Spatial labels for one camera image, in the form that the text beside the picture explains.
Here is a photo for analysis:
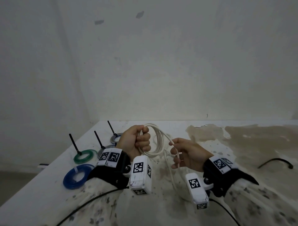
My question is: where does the person's right hand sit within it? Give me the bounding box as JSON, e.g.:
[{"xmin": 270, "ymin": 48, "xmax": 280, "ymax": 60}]
[{"xmin": 169, "ymin": 138, "xmax": 214, "ymax": 173}]

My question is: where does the person's left hand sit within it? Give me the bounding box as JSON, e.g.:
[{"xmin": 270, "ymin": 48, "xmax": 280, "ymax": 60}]
[{"xmin": 115, "ymin": 125, "xmax": 151, "ymax": 161}]

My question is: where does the thin clear cable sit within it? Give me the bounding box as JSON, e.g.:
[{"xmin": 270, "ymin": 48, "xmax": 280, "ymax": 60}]
[{"xmin": 138, "ymin": 123, "xmax": 194, "ymax": 202}]

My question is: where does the green wire coil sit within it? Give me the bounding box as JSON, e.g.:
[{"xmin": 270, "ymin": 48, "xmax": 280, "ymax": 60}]
[{"xmin": 73, "ymin": 149, "xmax": 98, "ymax": 164}]

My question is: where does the blue wire coil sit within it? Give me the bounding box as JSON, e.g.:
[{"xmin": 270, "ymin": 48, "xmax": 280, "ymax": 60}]
[{"xmin": 63, "ymin": 164, "xmax": 95, "ymax": 190}]

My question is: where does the bundle of black cable ties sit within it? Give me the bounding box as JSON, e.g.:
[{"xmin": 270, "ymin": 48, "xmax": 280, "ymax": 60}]
[{"xmin": 258, "ymin": 158, "xmax": 294, "ymax": 170}]

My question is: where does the person's right forearm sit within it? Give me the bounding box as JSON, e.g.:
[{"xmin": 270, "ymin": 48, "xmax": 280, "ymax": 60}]
[{"xmin": 224, "ymin": 179, "xmax": 298, "ymax": 226}]

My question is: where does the person's left forearm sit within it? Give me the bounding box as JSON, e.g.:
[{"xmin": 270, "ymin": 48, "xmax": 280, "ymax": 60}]
[{"xmin": 44, "ymin": 179, "xmax": 126, "ymax": 226}]

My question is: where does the black left wristband with markers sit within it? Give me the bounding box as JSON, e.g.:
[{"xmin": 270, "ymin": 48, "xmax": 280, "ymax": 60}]
[{"xmin": 86, "ymin": 148, "xmax": 131, "ymax": 189}]

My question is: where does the black wristband with markers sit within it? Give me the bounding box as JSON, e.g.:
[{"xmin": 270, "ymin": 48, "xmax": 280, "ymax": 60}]
[
  {"xmin": 86, "ymin": 148, "xmax": 131, "ymax": 189},
  {"xmin": 203, "ymin": 155, "xmax": 259, "ymax": 198}
]

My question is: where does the black right wristband with markers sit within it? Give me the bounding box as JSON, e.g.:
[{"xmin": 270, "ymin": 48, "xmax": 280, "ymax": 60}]
[{"xmin": 203, "ymin": 155, "xmax": 259, "ymax": 198}]

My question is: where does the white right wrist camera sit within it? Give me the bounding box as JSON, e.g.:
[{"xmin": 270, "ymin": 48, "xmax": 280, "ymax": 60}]
[{"xmin": 185, "ymin": 173, "xmax": 214, "ymax": 210}]

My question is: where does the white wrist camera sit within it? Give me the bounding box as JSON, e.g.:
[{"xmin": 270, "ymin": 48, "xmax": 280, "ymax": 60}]
[
  {"xmin": 185, "ymin": 173, "xmax": 214, "ymax": 210},
  {"xmin": 129, "ymin": 155, "xmax": 153, "ymax": 196}
]

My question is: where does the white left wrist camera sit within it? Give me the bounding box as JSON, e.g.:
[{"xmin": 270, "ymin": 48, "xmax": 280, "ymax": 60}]
[{"xmin": 129, "ymin": 155, "xmax": 153, "ymax": 196}]

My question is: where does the black left camera lead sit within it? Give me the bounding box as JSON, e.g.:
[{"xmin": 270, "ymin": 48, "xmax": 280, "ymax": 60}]
[{"xmin": 56, "ymin": 186, "xmax": 130, "ymax": 226}]

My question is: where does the black camera lead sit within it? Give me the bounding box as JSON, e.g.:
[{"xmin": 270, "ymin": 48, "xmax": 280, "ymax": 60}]
[
  {"xmin": 208, "ymin": 198, "xmax": 242, "ymax": 226},
  {"xmin": 56, "ymin": 186, "xmax": 130, "ymax": 226}
]

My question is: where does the black right camera lead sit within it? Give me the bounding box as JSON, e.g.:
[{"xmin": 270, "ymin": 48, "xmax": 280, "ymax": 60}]
[{"xmin": 208, "ymin": 198, "xmax": 242, "ymax": 226}]

